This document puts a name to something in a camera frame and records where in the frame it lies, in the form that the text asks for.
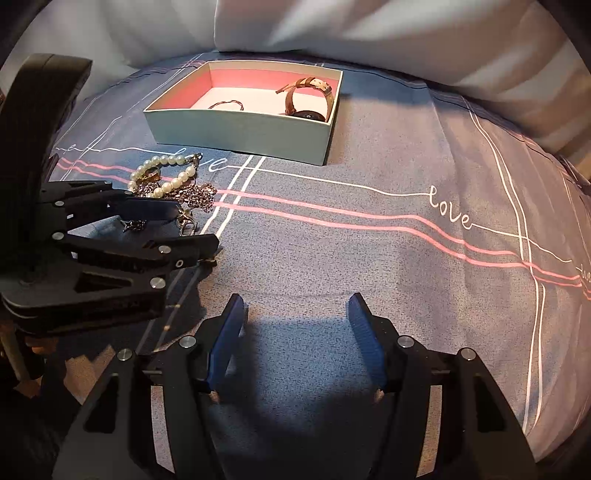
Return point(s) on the pale blue pillow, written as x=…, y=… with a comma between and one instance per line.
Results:
x=152, y=32

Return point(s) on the thin metal bangle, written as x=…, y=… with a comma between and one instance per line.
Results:
x=226, y=102

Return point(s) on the pale green box pink inside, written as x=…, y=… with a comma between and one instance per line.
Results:
x=295, y=138

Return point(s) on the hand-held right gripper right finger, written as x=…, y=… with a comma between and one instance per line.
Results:
x=365, y=334

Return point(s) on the grey-blue striped bedsheet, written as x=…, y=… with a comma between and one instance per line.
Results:
x=369, y=240

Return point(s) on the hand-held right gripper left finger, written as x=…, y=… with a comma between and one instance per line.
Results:
x=229, y=330

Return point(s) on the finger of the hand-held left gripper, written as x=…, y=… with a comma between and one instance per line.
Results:
x=184, y=251
x=152, y=208

